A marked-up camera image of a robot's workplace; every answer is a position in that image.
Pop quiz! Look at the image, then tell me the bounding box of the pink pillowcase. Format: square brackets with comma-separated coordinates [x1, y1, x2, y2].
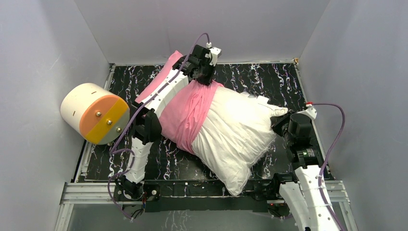
[134, 50, 224, 156]

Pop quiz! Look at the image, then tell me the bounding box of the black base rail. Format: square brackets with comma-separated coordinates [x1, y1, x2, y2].
[143, 180, 279, 212]

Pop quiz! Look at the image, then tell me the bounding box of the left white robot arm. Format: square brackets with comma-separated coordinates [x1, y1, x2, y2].
[112, 42, 221, 201]

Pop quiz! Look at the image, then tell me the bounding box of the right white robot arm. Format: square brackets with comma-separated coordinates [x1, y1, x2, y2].
[254, 109, 344, 231]

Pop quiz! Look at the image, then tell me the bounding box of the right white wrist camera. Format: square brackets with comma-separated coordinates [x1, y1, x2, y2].
[298, 102, 318, 121]

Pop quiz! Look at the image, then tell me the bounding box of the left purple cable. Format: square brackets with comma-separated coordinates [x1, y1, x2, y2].
[106, 32, 211, 220]

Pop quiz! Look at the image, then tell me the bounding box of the white pillow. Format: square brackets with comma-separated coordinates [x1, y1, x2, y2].
[191, 87, 288, 196]

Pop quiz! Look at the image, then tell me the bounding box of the white orange yellow cylinder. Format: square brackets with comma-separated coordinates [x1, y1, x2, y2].
[60, 83, 130, 145]

